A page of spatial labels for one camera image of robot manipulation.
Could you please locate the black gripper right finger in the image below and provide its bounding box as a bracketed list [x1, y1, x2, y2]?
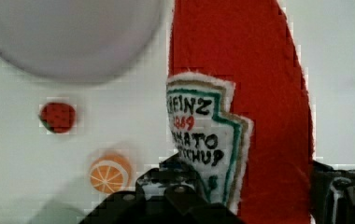
[310, 161, 355, 224]

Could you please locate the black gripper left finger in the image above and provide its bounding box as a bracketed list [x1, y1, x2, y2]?
[79, 156, 245, 224]

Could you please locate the red plush ketchup bottle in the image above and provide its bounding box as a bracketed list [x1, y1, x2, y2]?
[166, 0, 313, 224]

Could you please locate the lilac round plate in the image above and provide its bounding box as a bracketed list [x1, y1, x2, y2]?
[0, 0, 163, 82]

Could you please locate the orange slice toy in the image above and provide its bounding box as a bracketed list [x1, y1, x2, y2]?
[89, 154, 132, 194]

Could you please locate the small dark red strawberry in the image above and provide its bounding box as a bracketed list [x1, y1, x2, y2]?
[39, 102, 77, 133]

